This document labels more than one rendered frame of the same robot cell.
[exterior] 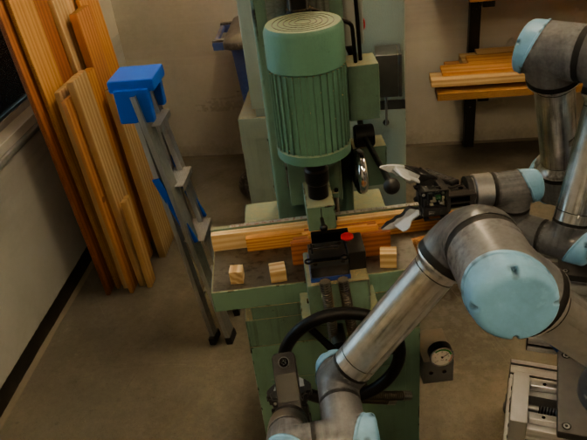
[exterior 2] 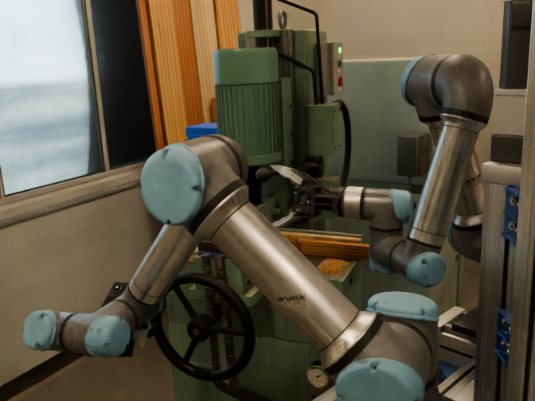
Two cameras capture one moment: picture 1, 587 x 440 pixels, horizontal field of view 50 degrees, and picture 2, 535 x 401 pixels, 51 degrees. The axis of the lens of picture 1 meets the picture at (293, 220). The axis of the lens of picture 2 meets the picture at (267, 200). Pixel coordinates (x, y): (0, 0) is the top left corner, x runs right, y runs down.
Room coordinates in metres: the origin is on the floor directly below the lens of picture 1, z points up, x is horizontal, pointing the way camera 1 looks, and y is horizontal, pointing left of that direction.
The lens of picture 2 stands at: (-0.06, -0.74, 1.45)
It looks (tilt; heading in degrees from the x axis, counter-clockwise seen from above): 14 degrees down; 24
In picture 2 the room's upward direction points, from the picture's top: 3 degrees counter-clockwise
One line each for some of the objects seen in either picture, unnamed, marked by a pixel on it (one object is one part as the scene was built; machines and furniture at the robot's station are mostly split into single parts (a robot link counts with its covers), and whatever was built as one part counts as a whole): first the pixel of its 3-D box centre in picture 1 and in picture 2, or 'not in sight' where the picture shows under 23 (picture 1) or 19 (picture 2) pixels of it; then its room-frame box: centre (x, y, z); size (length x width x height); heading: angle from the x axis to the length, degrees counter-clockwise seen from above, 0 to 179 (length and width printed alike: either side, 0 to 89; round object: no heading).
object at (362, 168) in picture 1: (360, 171); not in sight; (1.50, -0.19, 1.02); 0.12 x 0.03 x 0.12; 0
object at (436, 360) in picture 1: (439, 354); (319, 376); (1.16, -0.33, 0.65); 0.06 x 0.04 x 0.08; 90
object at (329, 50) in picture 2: (348, 10); (329, 68); (1.69, -0.21, 1.40); 0.10 x 0.06 x 0.16; 0
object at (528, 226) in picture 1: (517, 228); (389, 249); (1.18, -0.50, 1.01); 0.11 x 0.08 x 0.11; 43
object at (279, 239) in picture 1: (361, 230); (287, 244); (1.37, -0.17, 0.92); 0.60 x 0.02 x 0.04; 90
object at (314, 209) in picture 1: (320, 207); (256, 216); (1.39, -0.07, 0.99); 0.14 x 0.07 x 0.09; 0
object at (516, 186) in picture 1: (514, 188); (387, 207); (1.19, -0.49, 1.10); 0.11 x 0.08 x 0.09; 90
